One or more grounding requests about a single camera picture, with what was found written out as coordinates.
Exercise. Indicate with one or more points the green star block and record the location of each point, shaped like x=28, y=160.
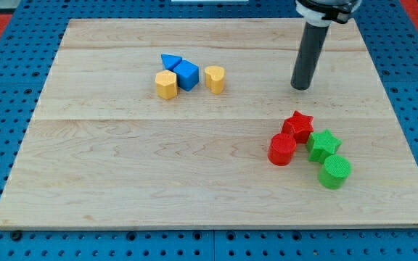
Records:
x=321, y=145

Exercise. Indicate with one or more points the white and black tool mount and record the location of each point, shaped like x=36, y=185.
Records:
x=321, y=13

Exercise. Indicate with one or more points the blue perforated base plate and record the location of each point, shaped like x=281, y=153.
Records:
x=27, y=49

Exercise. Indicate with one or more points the blue triangle block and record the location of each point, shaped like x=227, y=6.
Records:
x=170, y=61

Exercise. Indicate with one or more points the wooden board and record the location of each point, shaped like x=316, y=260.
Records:
x=104, y=152

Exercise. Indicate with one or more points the red star block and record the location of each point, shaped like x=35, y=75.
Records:
x=299, y=126

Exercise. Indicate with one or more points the blue cube block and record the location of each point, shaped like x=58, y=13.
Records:
x=187, y=75

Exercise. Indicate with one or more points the yellow heart block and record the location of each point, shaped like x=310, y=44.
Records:
x=215, y=78

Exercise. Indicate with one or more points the green cylinder block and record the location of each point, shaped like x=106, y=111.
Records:
x=334, y=171

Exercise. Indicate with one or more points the red cylinder block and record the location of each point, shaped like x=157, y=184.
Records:
x=282, y=149

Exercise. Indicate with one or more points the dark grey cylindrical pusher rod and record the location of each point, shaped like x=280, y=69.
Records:
x=311, y=44

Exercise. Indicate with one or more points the yellow hexagon block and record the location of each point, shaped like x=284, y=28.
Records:
x=166, y=84

